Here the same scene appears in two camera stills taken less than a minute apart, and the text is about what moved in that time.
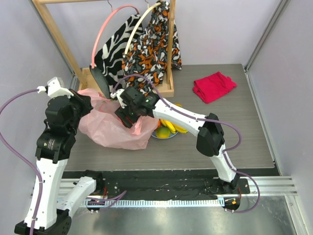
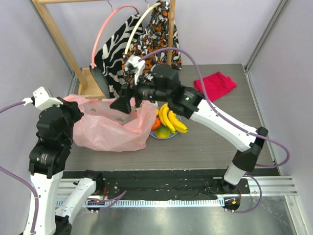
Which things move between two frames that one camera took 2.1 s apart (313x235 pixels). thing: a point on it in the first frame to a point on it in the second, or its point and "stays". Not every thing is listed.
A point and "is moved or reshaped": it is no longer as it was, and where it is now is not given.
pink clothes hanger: (93, 55) stays
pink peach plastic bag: (105, 127) is moved or reshaped
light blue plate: (153, 134) stays
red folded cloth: (209, 89) stays
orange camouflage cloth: (144, 62) stays
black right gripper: (124, 117) to (126, 92)
